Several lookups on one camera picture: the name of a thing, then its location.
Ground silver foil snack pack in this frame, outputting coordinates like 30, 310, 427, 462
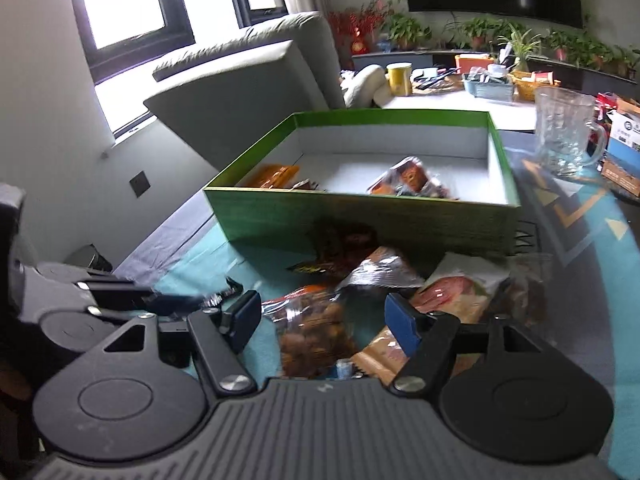
336, 247, 425, 290

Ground clear bag brown snacks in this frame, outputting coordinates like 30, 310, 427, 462
262, 285, 357, 378

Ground red spicy snack pouch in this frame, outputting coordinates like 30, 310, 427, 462
367, 156, 459, 200

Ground sachima cake pack orange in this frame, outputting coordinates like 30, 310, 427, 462
245, 164, 299, 188

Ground white pink snack pack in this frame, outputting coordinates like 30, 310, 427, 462
409, 252, 509, 324

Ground green cardboard box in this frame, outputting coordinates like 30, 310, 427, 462
205, 108, 521, 255

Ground blue table cloth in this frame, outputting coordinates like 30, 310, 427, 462
116, 131, 639, 479

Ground grey armchair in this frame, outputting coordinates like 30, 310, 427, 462
143, 10, 392, 172

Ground round white coffee table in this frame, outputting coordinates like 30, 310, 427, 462
373, 86, 537, 131

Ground clear glass pitcher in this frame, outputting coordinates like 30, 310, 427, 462
535, 86, 606, 178

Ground light blue storage basket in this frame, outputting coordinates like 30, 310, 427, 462
462, 74, 514, 102

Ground yellow canister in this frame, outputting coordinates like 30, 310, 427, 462
386, 62, 413, 96

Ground yellow wicker basket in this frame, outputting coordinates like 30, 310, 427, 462
509, 70, 561, 102

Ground orange book on table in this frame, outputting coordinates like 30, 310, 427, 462
454, 53, 495, 74

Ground white blue carton box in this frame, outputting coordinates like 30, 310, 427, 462
608, 98, 640, 168

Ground spider plant in pot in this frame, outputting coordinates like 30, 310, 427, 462
498, 25, 542, 72

